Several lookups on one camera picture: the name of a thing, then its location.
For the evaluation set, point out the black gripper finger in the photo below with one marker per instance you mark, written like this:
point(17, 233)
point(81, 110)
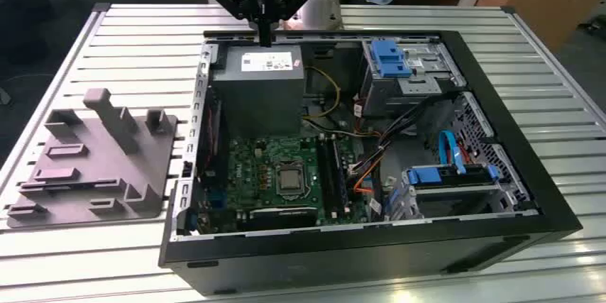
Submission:
point(294, 5)
point(232, 5)

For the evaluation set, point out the black RAM slot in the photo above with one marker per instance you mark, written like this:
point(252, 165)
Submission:
point(324, 175)

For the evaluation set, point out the blue drive bay latch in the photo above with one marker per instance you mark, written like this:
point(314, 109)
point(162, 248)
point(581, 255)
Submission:
point(389, 58)

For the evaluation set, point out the grey power supply unit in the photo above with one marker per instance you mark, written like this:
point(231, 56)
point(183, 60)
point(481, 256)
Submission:
point(258, 104)

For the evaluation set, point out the grey metal drive cage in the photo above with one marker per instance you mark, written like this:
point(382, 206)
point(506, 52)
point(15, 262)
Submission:
point(417, 86)

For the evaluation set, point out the green motherboard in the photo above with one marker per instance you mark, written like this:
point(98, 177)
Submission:
point(251, 161)

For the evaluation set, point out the silver CPU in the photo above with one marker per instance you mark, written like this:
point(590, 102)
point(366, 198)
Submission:
point(290, 179)

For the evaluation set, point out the grey parts rack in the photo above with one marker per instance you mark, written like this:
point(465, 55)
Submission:
point(95, 161)

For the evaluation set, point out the black CPU socket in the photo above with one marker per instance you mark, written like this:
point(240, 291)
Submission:
point(284, 197)

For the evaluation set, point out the hard disk in blue carrier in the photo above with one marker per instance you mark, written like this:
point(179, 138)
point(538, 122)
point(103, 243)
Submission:
point(426, 177)

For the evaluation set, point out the black graphics card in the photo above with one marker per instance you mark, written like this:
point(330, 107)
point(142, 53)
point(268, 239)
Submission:
point(279, 218)

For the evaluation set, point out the blue VGA port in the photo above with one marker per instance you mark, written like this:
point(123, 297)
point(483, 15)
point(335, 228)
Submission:
point(192, 220)

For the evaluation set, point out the grey metal disk bay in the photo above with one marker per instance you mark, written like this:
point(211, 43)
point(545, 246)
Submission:
point(454, 191)

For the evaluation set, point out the black PC case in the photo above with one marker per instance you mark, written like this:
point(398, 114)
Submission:
point(378, 257)

